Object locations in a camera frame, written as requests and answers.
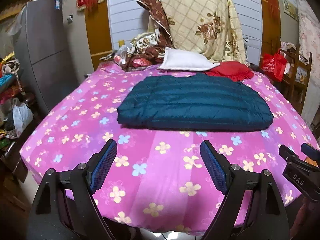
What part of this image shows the white plastic bag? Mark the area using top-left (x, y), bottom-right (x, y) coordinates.
top-left (12, 103), bottom-right (33, 137)

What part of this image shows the white pillow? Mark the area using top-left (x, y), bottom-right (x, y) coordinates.
top-left (159, 47), bottom-right (220, 72)

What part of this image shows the cream floral quilt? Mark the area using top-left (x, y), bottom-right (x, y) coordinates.
top-left (137, 0), bottom-right (247, 65)

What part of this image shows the brown patterned blanket pile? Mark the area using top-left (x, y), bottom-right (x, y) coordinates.
top-left (113, 32), bottom-right (172, 72)

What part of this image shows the red cushion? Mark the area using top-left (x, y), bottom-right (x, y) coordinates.
top-left (204, 61), bottom-right (254, 82)

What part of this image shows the red shopping bag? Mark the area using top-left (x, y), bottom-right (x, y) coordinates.
top-left (260, 49), bottom-right (287, 82)

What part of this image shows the teal padded jacket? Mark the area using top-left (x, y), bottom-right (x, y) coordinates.
top-left (117, 74), bottom-right (273, 132)

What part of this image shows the grey refrigerator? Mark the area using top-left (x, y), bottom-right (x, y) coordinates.
top-left (12, 0), bottom-right (83, 115)

